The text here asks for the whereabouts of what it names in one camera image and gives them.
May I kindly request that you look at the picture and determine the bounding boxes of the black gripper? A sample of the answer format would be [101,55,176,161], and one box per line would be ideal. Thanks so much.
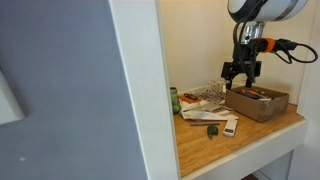
[221,42,263,91]

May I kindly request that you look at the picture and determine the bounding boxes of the white remote controller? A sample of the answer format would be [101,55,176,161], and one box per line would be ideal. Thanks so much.
[222,118,239,138]

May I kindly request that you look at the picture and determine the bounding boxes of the brown cardboard box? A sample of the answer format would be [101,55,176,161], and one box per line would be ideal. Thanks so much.
[225,85,290,123]

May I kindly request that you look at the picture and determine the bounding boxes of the white paper pile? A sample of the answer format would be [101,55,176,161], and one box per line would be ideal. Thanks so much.
[179,98,240,122]

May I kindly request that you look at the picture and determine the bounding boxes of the black eyeglasses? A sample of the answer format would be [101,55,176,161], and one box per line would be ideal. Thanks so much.
[183,92,200,101]

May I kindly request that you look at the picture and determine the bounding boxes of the orange booklet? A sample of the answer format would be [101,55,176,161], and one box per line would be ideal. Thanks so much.
[178,93,203,105]

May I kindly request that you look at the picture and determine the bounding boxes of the thin black stick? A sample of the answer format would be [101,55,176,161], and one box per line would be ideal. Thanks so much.
[189,122,221,127]

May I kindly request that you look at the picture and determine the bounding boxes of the small black plastic object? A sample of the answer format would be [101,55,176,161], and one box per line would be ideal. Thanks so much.
[206,124,220,140]

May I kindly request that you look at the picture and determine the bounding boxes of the green glass jar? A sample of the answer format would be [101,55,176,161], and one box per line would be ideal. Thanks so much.
[169,86,182,116]

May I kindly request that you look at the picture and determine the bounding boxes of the grey door panel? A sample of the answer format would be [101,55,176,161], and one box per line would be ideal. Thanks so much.
[0,0,149,180]

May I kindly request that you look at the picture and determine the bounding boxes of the orange handled tool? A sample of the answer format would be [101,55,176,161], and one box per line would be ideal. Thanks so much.
[241,88,268,100]

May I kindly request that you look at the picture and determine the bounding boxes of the tangled white cables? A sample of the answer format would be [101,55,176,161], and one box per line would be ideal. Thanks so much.
[199,79,228,105]

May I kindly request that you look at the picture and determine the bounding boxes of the orange strap near wrist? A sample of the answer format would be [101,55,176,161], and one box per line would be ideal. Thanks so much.
[258,37,277,53]

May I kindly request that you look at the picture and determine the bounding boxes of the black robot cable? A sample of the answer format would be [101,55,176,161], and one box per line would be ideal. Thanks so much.
[232,13,319,84]

